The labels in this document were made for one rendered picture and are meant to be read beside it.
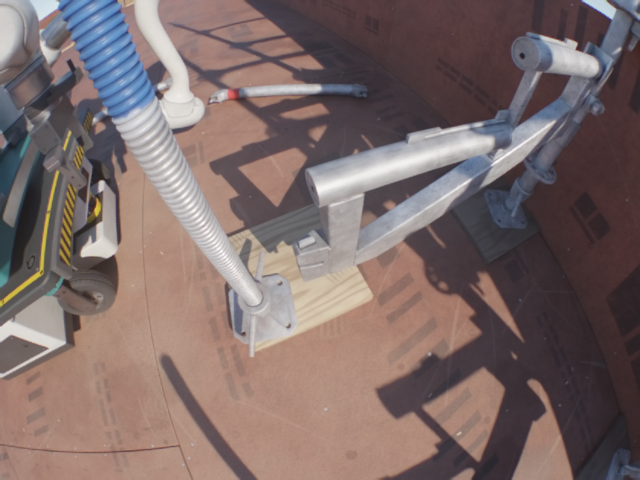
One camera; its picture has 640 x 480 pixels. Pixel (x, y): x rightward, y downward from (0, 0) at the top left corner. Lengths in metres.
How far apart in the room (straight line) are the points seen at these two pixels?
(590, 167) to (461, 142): 0.57
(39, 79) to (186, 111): 0.55
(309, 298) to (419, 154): 0.42
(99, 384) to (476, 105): 1.51
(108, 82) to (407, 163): 0.31
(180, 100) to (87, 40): 0.75
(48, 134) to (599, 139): 1.19
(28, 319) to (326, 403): 0.74
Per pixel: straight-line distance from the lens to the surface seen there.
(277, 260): 0.68
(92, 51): 0.19
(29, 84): 0.54
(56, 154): 0.52
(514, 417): 0.81
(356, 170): 0.31
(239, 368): 0.65
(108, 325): 0.87
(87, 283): 0.75
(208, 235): 0.31
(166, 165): 0.23
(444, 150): 0.38
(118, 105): 0.21
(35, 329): 0.80
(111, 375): 0.84
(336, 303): 0.63
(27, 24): 0.36
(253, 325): 0.56
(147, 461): 0.80
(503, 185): 1.05
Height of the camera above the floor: 0.62
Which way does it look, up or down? 61 degrees down
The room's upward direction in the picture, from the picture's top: 1 degrees counter-clockwise
